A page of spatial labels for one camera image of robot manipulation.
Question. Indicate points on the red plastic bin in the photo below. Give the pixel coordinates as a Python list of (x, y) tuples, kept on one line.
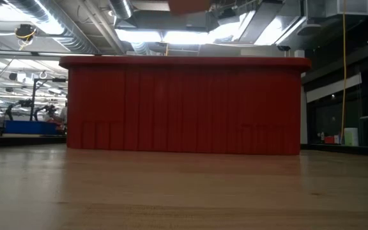
[(184, 105)]

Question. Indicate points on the ceiling light panel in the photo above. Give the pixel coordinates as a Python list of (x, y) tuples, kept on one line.
[(139, 35)]

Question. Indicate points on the person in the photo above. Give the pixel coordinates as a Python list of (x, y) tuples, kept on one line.
[(64, 113)]

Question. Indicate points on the pink foam slide sandal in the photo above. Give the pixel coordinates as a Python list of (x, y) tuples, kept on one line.
[(188, 6)]

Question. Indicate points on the silver corrugated ventilation duct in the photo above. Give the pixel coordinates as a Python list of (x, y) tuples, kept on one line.
[(72, 41)]

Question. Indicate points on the white ceiling unit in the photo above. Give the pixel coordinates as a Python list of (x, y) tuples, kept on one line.
[(347, 8)]

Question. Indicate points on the grey ceiling box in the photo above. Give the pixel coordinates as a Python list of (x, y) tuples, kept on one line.
[(196, 22)]

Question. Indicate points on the small red box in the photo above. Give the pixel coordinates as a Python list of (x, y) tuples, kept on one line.
[(329, 140)]

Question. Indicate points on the light green wipes canister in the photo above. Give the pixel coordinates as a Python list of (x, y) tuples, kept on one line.
[(351, 137)]

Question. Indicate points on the blue plastic bin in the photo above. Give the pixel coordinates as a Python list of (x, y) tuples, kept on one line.
[(27, 127)]

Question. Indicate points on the black background rig stand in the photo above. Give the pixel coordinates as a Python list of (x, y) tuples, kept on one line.
[(32, 92)]

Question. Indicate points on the black aluminium rig frame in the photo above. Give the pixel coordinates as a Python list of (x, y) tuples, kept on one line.
[(347, 150)]

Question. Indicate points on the background black robot arm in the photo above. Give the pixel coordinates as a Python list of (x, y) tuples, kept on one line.
[(50, 110), (26, 103)]

